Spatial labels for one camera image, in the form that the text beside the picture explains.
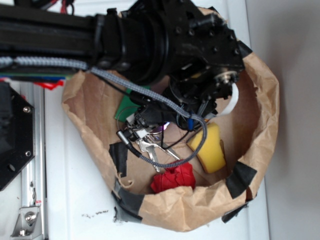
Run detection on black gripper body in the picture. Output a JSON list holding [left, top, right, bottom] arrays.
[[160, 0, 245, 119]]

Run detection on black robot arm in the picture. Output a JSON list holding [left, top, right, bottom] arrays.
[[0, 0, 245, 129]]

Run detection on brown paper bag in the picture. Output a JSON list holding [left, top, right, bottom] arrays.
[[62, 43, 280, 232]]

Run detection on green rectangular block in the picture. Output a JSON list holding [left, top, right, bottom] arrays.
[[114, 95, 141, 123]]

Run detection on yellow sponge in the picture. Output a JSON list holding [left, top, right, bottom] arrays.
[[191, 122, 226, 175]]

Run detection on red crumpled paper ball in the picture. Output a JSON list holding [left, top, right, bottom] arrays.
[[150, 163, 196, 193]]

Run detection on white ribbon cable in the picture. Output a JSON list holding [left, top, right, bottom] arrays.
[[219, 83, 240, 117]]

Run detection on aluminium extrusion rail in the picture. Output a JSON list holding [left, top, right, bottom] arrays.
[[20, 83, 48, 240]]

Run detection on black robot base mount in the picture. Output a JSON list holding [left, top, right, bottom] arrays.
[[0, 82, 34, 191]]

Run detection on metal corner bracket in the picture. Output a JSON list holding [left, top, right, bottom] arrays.
[[10, 206, 42, 240]]

